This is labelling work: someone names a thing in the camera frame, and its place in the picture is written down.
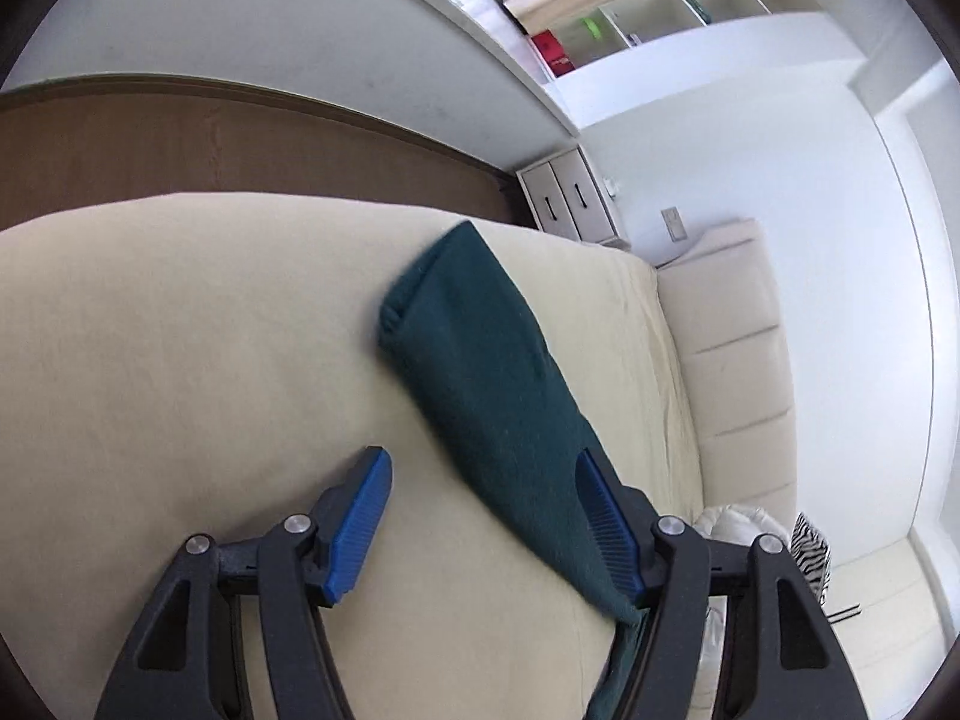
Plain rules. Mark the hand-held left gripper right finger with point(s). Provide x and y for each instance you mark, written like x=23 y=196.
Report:
x=604 y=525

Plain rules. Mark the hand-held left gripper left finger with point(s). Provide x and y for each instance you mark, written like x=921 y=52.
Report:
x=360 y=517

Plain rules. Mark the dark green knitted sweater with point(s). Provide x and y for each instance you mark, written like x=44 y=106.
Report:
x=480 y=360

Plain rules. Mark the white pillow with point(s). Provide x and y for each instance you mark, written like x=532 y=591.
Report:
x=742 y=525

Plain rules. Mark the zebra striped cloth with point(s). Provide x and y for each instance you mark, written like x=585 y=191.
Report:
x=811 y=559

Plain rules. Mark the cream padded headboard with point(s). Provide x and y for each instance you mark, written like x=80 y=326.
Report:
x=739 y=345

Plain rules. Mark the beige bed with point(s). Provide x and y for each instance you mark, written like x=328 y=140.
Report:
x=187 y=360

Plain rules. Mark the white drawer cabinet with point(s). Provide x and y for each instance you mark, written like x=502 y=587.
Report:
x=566 y=199

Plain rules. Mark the red box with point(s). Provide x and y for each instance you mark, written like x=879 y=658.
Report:
x=551 y=52

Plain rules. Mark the light green item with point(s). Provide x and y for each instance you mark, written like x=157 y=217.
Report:
x=594 y=25

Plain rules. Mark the white cubby shelf unit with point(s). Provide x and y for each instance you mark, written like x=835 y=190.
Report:
x=675 y=22

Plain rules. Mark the dark green book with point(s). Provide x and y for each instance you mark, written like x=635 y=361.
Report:
x=691 y=4

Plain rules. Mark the wall switch panel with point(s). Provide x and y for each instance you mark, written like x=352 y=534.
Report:
x=673 y=223

